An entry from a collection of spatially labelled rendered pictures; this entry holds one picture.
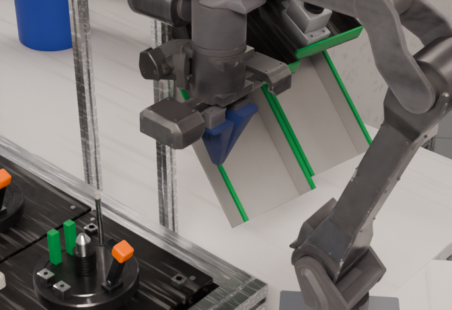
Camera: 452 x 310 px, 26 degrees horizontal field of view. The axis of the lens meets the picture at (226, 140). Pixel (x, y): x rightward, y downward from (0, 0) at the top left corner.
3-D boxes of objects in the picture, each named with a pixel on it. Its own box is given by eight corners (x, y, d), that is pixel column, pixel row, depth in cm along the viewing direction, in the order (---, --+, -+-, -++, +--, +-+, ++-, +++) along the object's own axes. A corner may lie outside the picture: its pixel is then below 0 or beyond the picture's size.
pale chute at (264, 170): (300, 196, 145) (316, 187, 142) (231, 228, 138) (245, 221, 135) (218, 29, 148) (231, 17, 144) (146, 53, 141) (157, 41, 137)
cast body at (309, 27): (324, 46, 142) (341, 13, 136) (301, 54, 139) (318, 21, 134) (290, 7, 145) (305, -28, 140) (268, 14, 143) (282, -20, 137)
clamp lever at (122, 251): (122, 283, 127) (135, 249, 122) (111, 290, 126) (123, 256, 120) (104, 264, 128) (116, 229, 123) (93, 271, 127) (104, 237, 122)
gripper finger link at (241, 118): (260, 107, 107) (220, 89, 111) (239, 120, 105) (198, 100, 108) (259, 160, 111) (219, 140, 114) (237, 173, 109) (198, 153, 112)
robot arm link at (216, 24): (274, -21, 98) (201, -43, 102) (239, -3, 94) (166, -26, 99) (271, 41, 102) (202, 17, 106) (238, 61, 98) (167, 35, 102)
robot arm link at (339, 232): (494, 58, 87) (436, 17, 89) (458, 89, 82) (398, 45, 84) (357, 269, 109) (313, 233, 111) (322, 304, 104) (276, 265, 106)
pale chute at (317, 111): (359, 155, 155) (375, 146, 151) (296, 184, 148) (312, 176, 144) (280, -1, 158) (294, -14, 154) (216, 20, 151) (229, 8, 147)
